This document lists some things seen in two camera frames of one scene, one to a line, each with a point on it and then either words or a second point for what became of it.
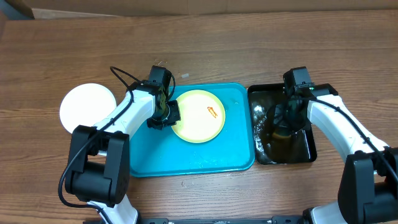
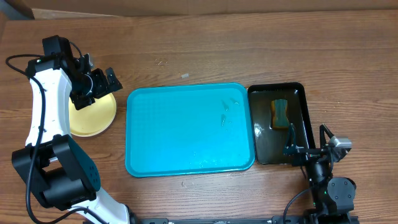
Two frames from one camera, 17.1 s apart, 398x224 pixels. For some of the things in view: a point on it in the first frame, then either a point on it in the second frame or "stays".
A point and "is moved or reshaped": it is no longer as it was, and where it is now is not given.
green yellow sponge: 277,135 is moved or reshaped
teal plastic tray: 163,152 stays
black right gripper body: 289,121 -> 308,156
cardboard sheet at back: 66,9 stays
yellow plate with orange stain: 202,116 -> 93,118
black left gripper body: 170,116 -> 85,94
